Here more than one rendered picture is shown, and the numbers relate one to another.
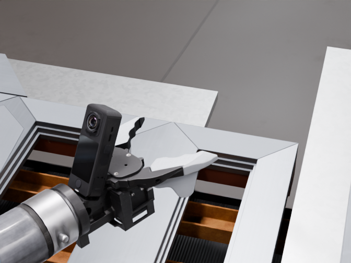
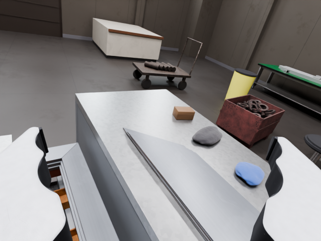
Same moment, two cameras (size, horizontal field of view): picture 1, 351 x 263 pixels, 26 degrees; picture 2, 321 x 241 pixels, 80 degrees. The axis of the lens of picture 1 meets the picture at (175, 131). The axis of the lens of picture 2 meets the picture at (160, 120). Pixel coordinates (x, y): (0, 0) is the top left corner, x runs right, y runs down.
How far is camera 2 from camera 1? 0.96 m
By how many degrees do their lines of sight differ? 46
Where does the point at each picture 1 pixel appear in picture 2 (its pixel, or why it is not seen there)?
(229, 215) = not seen: hidden behind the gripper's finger
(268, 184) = (76, 168)
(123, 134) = (22, 198)
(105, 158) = not seen: outside the picture
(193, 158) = (307, 161)
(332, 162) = (119, 140)
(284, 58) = (26, 120)
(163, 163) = (309, 228)
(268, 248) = (99, 203)
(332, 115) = (101, 120)
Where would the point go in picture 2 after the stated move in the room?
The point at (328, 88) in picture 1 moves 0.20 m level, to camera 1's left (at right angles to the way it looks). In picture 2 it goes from (90, 109) to (44, 120)
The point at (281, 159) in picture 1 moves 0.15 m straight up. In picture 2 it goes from (74, 153) to (73, 126)
